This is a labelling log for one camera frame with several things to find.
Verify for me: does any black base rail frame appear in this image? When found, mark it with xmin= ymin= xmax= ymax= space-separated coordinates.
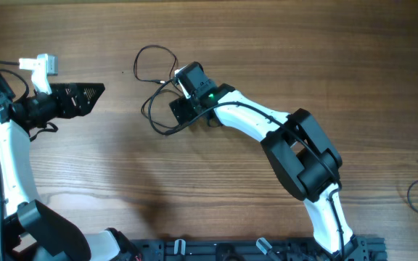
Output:
xmin=132 ymin=236 xmax=388 ymax=261

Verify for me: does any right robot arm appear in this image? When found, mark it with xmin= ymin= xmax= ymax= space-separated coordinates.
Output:
xmin=170 ymin=62 xmax=353 ymax=260

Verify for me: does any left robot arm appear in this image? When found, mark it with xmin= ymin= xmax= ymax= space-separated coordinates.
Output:
xmin=0 ymin=71 xmax=126 ymax=260

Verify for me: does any black cable bundle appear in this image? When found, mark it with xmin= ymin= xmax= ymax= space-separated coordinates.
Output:
xmin=132 ymin=43 xmax=184 ymax=131

